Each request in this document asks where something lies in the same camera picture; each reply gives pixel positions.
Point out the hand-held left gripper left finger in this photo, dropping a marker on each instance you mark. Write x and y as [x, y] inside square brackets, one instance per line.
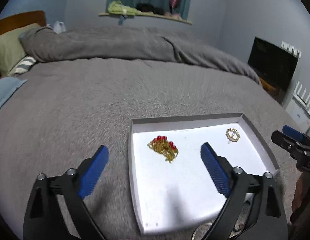
[93, 170]

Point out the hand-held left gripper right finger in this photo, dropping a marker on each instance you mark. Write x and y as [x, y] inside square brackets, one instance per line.
[216, 170]

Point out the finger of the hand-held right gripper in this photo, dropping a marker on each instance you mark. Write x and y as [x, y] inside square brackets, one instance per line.
[282, 140]
[292, 132]

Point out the white cardboard tray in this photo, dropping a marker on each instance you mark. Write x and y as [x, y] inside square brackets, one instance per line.
[185, 187]

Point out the gold round brooch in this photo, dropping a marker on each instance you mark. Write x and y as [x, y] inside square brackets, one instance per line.
[232, 135]

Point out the silver bangle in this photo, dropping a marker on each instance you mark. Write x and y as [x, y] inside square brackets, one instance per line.
[195, 232]

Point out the person's right hand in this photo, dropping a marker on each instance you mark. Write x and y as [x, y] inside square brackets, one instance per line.
[300, 195]

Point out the white box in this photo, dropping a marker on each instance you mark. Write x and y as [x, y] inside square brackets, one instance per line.
[298, 115]

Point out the white router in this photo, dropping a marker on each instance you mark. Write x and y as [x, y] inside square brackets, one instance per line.
[303, 100]

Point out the wooden television stand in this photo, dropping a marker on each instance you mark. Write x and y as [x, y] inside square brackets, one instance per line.
[270, 87]

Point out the grey bed blanket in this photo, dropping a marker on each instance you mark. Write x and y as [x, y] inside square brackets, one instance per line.
[69, 120]

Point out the black television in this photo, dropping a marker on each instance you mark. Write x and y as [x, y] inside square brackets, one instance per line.
[272, 62]

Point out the light blue cloth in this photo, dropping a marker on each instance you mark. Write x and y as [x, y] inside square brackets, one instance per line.
[3, 90]

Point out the striped pillow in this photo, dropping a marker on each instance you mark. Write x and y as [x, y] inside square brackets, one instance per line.
[23, 65]

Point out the grey rumpled duvet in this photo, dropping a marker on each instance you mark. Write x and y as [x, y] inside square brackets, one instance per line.
[114, 45]

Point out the white bag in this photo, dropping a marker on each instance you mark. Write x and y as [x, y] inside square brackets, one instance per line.
[59, 27]

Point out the green pillow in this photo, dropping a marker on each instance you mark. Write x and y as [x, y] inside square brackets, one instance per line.
[7, 47]

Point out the green cloth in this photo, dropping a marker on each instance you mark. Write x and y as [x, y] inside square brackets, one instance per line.
[119, 8]

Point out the window sill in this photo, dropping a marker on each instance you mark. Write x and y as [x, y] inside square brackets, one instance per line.
[155, 17]

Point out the wooden headboard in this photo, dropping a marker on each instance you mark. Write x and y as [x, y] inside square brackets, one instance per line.
[17, 18]

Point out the black cloth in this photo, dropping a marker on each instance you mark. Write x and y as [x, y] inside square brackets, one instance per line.
[148, 8]

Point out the white wall sockets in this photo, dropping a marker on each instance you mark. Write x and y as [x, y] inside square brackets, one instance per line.
[291, 48]

